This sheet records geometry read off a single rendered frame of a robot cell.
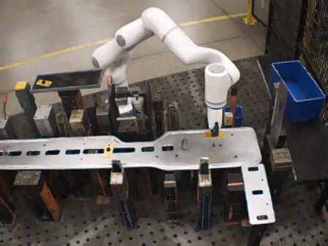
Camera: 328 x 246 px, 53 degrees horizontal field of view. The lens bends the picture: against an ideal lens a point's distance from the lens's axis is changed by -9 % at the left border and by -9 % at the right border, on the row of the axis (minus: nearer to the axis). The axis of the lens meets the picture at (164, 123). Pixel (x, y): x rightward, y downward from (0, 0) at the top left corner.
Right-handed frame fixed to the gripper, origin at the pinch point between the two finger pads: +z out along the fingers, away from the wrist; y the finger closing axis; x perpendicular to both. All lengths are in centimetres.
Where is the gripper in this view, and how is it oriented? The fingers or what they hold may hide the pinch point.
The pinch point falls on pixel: (214, 130)
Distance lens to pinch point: 150.3
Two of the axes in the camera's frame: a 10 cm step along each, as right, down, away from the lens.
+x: 10.0, -0.5, -0.5
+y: 0.0, 6.9, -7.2
